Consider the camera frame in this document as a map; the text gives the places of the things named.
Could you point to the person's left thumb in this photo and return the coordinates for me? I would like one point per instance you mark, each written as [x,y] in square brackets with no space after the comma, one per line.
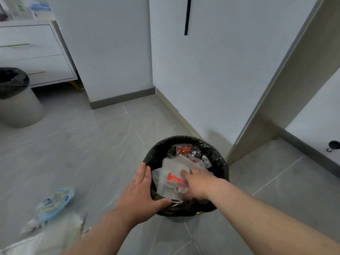
[162,203]

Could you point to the blue wet wipes packet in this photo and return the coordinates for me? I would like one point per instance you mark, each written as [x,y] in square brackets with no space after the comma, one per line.
[54,203]

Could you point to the person's right forearm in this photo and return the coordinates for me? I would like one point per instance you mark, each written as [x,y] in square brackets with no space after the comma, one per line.
[265,223]

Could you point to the person's left forearm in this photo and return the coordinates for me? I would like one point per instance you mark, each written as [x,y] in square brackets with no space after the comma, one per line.
[106,236]

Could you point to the pile of white wrappers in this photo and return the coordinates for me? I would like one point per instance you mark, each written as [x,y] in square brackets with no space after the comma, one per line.
[170,167]

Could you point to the small bin with black liner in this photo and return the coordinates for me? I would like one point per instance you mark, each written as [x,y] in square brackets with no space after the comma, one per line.
[159,151]

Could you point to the white drawer cabinet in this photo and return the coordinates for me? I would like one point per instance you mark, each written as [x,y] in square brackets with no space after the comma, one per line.
[37,55]

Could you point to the person's right fingers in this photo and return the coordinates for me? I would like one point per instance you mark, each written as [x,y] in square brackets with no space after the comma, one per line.
[190,175]

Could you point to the grey bin with black liner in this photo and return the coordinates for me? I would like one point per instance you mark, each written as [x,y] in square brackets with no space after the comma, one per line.
[18,103]

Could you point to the person's right hand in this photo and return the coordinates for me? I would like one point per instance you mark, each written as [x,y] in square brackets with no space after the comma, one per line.
[203,184]

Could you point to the person's left hand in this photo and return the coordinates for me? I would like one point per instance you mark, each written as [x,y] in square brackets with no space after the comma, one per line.
[138,196]

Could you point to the black floor door stopper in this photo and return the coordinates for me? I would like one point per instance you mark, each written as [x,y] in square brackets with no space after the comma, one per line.
[333,146]

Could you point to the red sachet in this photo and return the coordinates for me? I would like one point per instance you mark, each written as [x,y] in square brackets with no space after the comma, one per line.
[183,150]

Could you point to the beige door frame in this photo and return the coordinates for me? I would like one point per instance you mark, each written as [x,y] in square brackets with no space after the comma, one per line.
[286,84]

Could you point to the red and white tube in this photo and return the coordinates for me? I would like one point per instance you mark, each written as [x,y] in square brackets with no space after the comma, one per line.
[174,178]

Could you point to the white cotton swab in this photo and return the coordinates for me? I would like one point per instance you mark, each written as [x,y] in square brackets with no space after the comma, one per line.
[176,203]

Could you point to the crumpled white tissue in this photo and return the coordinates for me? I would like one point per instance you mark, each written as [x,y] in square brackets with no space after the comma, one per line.
[53,236]

